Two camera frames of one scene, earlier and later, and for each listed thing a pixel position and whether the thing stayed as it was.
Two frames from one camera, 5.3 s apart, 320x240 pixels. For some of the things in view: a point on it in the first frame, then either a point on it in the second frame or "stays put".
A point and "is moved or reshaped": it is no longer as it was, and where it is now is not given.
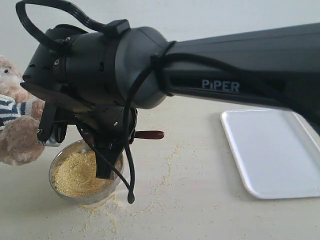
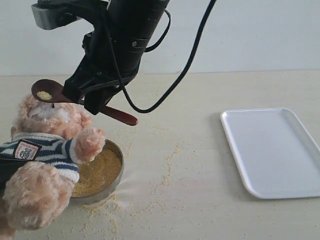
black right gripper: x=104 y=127 to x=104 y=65
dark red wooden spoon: x=148 y=134 is moved or reshaped
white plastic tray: x=276 y=154 stays put
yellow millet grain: x=75 y=175 stays put
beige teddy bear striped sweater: x=11 y=110 to x=40 y=164
